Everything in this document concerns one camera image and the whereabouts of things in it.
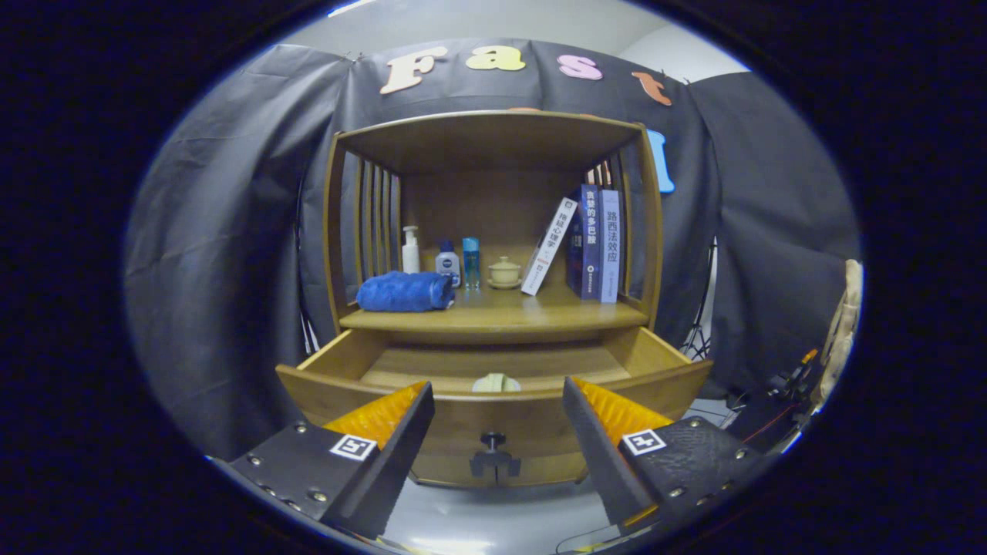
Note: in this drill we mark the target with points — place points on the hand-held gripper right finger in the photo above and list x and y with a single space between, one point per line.
597 455

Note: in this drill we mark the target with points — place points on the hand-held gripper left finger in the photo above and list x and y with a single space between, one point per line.
401 455

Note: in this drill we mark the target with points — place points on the wooden drawer with black knob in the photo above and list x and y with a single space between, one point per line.
501 362

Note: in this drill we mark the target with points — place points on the wooden cabinet door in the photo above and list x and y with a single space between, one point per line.
443 469
551 466

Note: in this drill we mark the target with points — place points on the wooden countertop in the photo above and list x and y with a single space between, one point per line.
524 308

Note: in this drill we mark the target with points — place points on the wooden cabinet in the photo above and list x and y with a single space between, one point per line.
478 208

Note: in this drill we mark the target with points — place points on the blue towel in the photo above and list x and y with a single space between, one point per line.
405 293

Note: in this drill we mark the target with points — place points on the black light stand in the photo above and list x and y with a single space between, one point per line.
703 331

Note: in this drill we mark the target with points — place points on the white bottle with blue cap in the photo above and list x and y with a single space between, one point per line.
448 266

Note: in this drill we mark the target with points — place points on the white pump bottle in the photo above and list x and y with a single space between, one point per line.
411 258

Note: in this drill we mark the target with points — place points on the clear blue bottle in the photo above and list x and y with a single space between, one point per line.
471 266

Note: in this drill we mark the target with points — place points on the cream lidded teacup with saucer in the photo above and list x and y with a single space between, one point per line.
505 274

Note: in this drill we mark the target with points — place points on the dark blue book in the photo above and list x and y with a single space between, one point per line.
590 247

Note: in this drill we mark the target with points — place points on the pale grey-blue book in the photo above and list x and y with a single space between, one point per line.
611 247

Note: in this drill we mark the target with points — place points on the white book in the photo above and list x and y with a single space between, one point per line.
549 247

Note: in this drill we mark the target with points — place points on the beige cloth bag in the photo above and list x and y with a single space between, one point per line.
844 324

